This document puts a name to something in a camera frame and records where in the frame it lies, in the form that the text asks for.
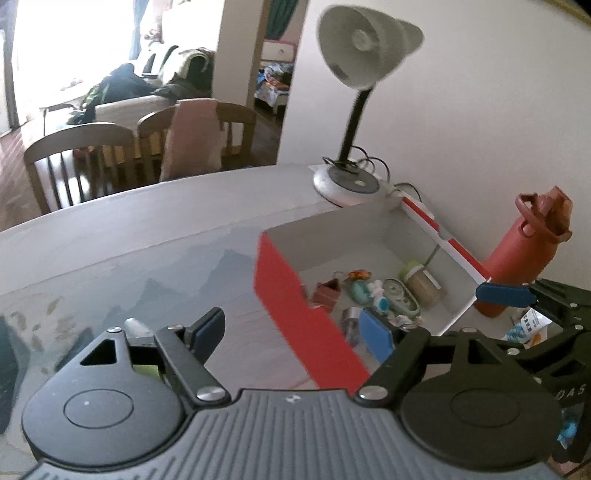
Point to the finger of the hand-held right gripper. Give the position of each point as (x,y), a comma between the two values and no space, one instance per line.
(554,344)
(503,294)

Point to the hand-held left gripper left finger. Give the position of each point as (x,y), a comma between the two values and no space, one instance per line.
(207,330)

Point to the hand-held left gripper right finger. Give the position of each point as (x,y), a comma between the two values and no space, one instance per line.
(376,334)

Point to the clear jar with silver lid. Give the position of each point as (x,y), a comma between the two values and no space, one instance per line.
(353,323)

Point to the green lid jar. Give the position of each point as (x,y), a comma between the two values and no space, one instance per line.
(422,286)

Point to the red and white box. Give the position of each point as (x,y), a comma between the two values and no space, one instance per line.
(295,300)

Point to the blue plastic object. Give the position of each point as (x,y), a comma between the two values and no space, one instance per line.
(568,431)

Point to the white printed packet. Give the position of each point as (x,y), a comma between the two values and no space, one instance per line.
(528,330)

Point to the red water bottle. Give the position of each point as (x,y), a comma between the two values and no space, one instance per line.
(517,258)

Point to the white and teal toy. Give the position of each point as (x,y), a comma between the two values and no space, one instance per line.
(379,295)

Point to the teal oval item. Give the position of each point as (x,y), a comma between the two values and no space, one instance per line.
(358,290)

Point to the small orange item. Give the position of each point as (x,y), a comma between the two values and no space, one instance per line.
(360,275)

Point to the white tube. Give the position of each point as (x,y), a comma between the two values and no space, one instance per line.
(138,328)

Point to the green small item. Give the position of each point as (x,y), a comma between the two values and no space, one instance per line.
(147,373)

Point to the printed table mat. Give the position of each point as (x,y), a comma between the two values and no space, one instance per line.
(115,300)

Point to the white power strip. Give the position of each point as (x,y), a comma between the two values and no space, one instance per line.
(406,196)

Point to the pink cloth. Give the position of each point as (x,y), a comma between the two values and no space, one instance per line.
(194,138)

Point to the dark teal object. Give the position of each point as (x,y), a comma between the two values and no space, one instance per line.
(11,369)

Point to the wooden chair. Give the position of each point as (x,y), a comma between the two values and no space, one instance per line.
(240,115)
(74,138)

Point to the beige sofa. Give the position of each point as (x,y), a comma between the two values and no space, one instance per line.
(120,108)

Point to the bed with colourful bedding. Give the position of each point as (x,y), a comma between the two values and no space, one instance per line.
(274,87)

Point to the dark clothing pile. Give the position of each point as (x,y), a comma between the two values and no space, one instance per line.
(120,85)

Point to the white desk lamp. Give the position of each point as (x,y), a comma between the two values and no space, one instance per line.
(355,41)

